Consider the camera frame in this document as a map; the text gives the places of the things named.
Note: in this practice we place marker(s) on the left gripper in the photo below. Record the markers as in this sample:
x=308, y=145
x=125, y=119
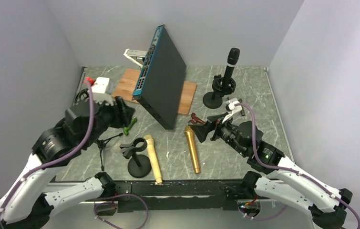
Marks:
x=123, y=114

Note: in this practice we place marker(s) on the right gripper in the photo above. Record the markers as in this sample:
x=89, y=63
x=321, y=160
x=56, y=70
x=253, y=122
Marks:
x=201, y=130

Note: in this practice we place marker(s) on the dark gold microphone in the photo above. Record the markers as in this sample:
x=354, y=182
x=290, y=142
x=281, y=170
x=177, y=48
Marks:
x=190, y=137

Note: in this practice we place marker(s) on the black round-base mic stand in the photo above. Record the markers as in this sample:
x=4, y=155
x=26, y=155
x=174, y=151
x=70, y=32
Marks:
x=139, y=165

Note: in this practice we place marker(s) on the light gold microphone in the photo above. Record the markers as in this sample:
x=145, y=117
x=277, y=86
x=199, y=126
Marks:
x=153, y=159

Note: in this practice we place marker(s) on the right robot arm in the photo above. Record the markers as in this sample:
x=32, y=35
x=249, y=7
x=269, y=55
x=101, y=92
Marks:
x=274, y=175

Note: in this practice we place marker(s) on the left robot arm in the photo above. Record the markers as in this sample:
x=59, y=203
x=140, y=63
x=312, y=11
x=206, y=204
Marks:
x=26, y=205

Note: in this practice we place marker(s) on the black round-base stand rear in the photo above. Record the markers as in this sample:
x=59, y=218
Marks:
x=221, y=85

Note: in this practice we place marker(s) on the black microphone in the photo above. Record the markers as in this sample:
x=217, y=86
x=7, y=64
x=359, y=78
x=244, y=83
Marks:
x=232, y=60

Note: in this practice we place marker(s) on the red brown tap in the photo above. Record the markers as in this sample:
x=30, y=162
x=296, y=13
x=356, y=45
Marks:
x=195, y=120

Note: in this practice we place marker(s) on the green plastic tap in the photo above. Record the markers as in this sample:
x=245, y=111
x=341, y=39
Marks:
x=129, y=127

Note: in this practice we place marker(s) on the wooden board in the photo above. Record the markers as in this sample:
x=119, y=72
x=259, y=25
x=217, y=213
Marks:
x=127, y=84

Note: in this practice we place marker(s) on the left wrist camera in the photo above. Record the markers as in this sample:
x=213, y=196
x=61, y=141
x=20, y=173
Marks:
x=102, y=89

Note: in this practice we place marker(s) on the black tripod shock-mount stand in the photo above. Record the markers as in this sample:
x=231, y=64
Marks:
x=101, y=143

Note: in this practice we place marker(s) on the blue network switch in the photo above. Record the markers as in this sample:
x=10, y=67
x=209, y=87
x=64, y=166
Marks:
x=159, y=86

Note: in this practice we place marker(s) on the white bracket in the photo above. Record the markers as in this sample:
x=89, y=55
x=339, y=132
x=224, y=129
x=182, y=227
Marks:
x=135, y=56

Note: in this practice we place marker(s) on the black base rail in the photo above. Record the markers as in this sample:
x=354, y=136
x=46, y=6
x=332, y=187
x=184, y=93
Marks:
x=224, y=194

